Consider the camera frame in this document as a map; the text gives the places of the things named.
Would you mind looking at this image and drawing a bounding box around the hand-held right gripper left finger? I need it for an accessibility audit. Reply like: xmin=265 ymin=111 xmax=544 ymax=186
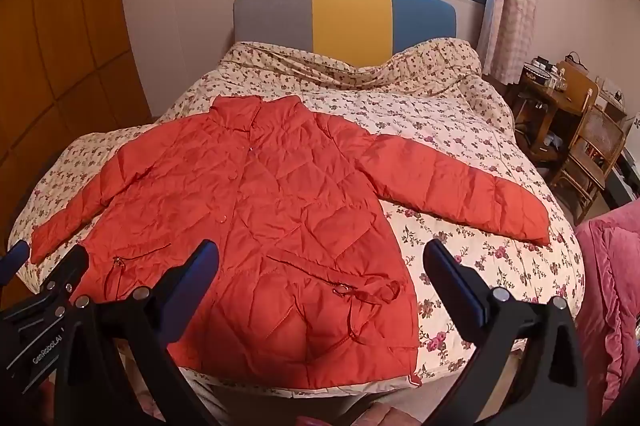
xmin=55 ymin=239 xmax=221 ymax=426

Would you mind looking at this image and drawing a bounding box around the wooden wicker chair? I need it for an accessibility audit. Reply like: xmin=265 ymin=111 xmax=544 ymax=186
xmin=550 ymin=106 xmax=627 ymax=224

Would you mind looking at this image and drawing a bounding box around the dark wooden side table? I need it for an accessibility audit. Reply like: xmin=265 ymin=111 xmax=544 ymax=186
xmin=512 ymin=61 xmax=568 ymax=162

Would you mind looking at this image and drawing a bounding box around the wooden wardrobe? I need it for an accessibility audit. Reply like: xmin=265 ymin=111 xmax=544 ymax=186
xmin=0 ymin=0 xmax=153 ymax=252

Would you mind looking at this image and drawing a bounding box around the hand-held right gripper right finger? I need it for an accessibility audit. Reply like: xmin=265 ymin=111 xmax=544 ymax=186
xmin=422 ymin=238 xmax=598 ymax=426

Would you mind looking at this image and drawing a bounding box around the pink blanket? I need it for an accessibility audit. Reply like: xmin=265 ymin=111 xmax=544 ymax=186
xmin=575 ymin=201 xmax=640 ymax=407

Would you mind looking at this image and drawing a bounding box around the grey yellow blue headboard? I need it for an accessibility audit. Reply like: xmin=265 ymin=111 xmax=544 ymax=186
xmin=233 ymin=0 xmax=460 ymax=69

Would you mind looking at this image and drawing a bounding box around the floral quilt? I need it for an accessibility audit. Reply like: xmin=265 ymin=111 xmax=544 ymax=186
xmin=7 ymin=37 xmax=586 ymax=399

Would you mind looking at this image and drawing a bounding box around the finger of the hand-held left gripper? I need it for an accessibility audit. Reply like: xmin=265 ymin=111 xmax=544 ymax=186
xmin=37 ymin=247 xmax=91 ymax=303
xmin=0 ymin=240 xmax=31 ymax=282

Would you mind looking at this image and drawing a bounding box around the cluttered desk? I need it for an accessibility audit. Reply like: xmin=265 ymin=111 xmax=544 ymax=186
xmin=595 ymin=76 xmax=640 ymax=207

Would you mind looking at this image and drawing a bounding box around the orange quilted jacket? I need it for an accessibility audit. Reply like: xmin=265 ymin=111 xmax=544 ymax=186
xmin=30 ymin=95 xmax=551 ymax=391

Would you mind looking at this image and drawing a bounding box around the light wooden chair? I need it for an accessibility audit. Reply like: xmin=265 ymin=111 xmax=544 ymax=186
xmin=556 ymin=60 xmax=601 ymax=117

